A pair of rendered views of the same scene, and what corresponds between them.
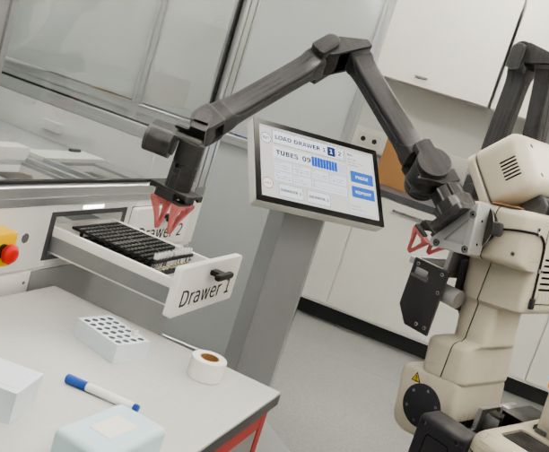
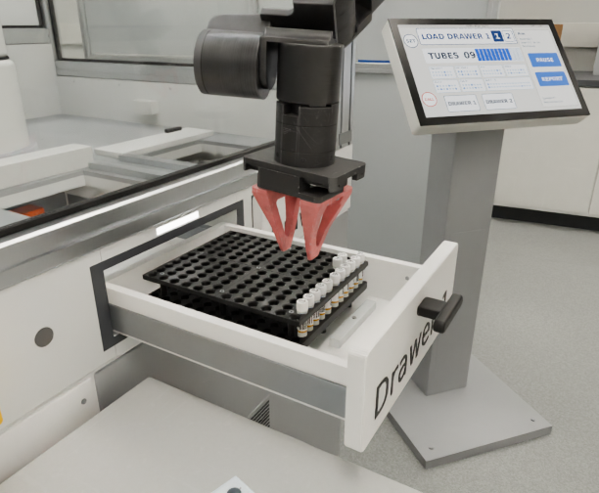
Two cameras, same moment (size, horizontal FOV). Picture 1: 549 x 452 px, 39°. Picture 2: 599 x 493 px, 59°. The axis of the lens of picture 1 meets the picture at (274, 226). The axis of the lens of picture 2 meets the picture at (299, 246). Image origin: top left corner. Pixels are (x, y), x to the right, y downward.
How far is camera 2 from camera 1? 1.14 m
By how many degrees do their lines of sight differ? 16
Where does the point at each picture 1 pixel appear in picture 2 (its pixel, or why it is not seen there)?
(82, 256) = (166, 336)
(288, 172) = (451, 78)
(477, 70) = not seen: outside the picture
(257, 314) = not seen: hidden behind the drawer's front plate
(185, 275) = (373, 360)
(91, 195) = (166, 204)
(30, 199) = (12, 269)
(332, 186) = (511, 79)
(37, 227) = (65, 306)
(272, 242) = (445, 172)
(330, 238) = not seen: hidden behind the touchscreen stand
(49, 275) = (137, 360)
